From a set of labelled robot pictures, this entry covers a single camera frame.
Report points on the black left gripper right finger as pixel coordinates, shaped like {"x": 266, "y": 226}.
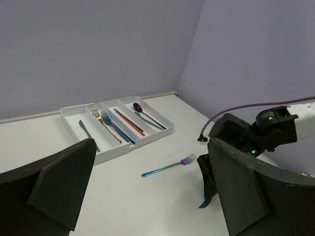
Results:
{"x": 260, "y": 199}

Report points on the white plastic cutlery tray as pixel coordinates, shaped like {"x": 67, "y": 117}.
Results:
{"x": 107, "y": 147}

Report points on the iridescent green fork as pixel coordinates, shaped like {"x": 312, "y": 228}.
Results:
{"x": 183, "y": 162}

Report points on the teal metal spoon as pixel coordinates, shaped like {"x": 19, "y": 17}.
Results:
{"x": 148, "y": 122}

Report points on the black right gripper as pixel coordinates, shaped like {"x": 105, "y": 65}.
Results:
{"x": 272, "y": 127}

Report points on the dark chopstick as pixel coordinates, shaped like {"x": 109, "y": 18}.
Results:
{"x": 129, "y": 121}

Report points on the ornate gold fork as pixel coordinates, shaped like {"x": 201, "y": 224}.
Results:
{"x": 99, "y": 118}

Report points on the teal metal knife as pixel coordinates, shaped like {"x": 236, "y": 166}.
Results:
{"x": 81, "y": 124}
{"x": 205, "y": 203}

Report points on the orange chopstick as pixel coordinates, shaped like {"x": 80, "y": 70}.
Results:
{"x": 143, "y": 134}

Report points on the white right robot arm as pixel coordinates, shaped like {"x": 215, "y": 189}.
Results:
{"x": 304, "y": 124}

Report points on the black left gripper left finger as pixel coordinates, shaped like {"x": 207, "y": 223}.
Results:
{"x": 44, "y": 198}

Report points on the purple metal spoon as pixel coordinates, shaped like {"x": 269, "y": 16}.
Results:
{"x": 139, "y": 109}

